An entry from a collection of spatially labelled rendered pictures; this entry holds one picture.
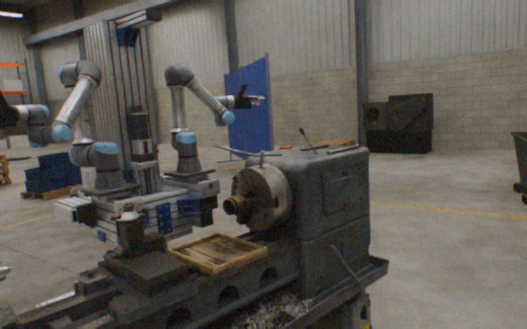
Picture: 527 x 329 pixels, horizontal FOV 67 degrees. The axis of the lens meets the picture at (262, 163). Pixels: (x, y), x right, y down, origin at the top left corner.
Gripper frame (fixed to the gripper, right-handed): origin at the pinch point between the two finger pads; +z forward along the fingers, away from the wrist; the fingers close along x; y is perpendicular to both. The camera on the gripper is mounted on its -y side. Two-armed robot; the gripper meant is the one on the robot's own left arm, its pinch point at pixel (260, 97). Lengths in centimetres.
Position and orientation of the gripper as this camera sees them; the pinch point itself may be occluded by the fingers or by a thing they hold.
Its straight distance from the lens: 270.9
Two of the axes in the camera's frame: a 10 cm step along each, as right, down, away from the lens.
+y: 0.1, 9.6, 2.7
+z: 9.1, -1.2, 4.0
